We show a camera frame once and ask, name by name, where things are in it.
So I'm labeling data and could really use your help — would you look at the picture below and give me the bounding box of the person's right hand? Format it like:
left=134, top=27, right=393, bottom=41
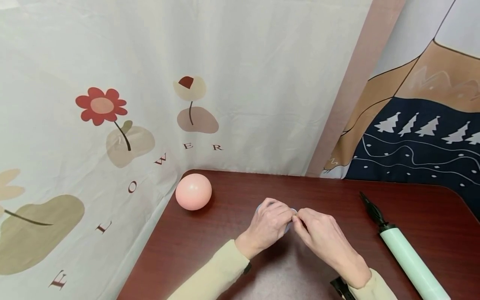
left=292, top=207, right=372, bottom=290

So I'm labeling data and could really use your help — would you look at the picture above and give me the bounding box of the person's left hand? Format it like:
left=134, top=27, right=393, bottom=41
left=235, top=198, right=295, bottom=260

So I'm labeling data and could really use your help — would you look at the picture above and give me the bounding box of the light blue uninflated balloon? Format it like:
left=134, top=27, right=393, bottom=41
left=255, top=203, right=298, bottom=234

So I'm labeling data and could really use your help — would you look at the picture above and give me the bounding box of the person's left forearm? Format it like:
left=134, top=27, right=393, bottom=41
left=167, top=239, right=251, bottom=300

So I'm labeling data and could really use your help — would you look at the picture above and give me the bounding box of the pink inflated balloon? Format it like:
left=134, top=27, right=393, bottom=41
left=175, top=173, right=213, bottom=211

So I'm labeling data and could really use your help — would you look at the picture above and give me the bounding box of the mint green balloon hand pump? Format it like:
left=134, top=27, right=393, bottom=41
left=359, top=191, right=451, bottom=300

